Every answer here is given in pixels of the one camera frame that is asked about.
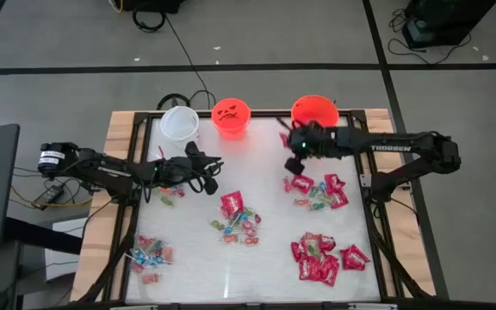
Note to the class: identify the white box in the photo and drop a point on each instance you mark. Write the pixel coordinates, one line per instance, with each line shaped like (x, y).
(65, 254)

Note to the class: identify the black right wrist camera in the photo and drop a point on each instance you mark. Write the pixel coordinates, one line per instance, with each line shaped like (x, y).
(312, 126)

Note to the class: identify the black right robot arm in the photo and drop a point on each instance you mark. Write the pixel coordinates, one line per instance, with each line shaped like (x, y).
(386, 146)

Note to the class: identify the black equipment case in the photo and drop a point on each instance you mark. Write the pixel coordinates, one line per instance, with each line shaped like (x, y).
(446, 17)

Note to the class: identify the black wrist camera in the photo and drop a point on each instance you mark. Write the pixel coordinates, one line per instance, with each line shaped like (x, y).
(193, 149)
(312, 126)

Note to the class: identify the black desk foot beam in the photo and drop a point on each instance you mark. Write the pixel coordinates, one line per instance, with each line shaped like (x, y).
(43, 237)

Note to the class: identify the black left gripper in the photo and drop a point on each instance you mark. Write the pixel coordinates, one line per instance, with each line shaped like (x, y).
(175, 170)

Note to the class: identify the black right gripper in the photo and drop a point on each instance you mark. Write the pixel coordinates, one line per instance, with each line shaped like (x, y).
(306, 144)

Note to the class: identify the silver mounting bracket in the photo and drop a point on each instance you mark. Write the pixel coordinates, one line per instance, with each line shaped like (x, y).
(364, 181)

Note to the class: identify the white plastic bucket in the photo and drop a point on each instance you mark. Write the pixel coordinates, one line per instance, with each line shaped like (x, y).
(180, 125)

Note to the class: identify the blue lollipop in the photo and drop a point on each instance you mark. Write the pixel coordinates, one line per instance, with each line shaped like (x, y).
(228, 230)
(158, 260)
(243, 216)
(322, 186)
(140, 257)

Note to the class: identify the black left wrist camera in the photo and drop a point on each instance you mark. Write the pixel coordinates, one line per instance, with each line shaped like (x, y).
(193, 149)

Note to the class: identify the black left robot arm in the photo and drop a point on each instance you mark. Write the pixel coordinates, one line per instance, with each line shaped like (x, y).
(110, 172)

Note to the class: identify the red gummy in clear wrapper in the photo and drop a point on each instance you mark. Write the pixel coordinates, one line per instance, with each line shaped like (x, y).
(180, 191)
(287, 184)
(144, 241)

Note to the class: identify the teal gummy in clear wrapper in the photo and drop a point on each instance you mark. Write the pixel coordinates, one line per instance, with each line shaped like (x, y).
(313, 191)
(157, 246)
(318, 206)

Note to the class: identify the orange angry-face pumpkin bucket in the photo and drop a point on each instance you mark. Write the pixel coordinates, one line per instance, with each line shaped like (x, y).
(231, 118)

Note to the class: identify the wooden table board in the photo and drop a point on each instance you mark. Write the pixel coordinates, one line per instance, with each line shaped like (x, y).
(119, 129)

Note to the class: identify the black power adapter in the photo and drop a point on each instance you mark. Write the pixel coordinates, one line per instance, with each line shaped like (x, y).
(50, 194)

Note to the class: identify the pink gummy in clear wrapper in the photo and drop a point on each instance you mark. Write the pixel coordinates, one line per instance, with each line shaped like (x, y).
(137, 268)
(251, 232)

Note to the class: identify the black floor box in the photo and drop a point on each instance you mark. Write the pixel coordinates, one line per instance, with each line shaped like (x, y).
(153, 4)

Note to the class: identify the orange smiling pumpkin bucket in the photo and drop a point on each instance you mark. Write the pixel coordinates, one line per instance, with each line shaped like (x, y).
(314, 111)

